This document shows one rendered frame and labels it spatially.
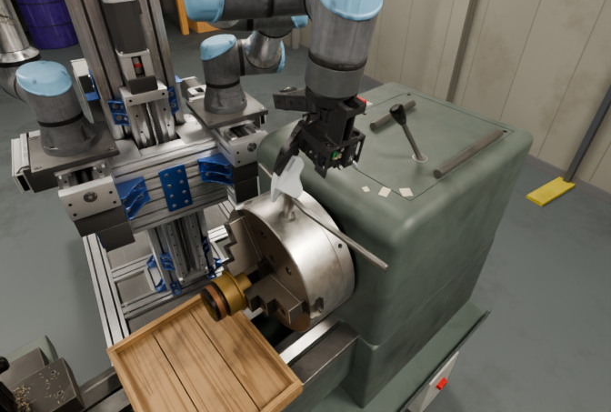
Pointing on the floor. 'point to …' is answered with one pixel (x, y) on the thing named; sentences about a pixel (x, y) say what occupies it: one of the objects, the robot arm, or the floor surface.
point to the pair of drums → (44, 7)
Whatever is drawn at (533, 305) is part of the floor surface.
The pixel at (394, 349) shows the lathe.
